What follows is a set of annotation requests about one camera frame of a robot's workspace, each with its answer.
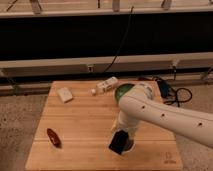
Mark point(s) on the black eraser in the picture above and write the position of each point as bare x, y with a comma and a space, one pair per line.
119, 142

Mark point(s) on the beige sponge block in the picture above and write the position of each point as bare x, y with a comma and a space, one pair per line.
65, 94

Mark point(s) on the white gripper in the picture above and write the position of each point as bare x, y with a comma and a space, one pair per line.
126, 122

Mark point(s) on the white ceramic cup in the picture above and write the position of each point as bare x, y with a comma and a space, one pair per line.
128, 145

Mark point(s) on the wooden cutting board table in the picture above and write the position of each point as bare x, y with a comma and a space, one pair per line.
83, 125

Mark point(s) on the dark red chili pepper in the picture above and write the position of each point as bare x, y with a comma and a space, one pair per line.
54, 138

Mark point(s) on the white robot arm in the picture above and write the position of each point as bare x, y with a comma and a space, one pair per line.
136, 103

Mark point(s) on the green ceramic bowl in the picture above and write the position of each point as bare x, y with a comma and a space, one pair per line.
121, 90

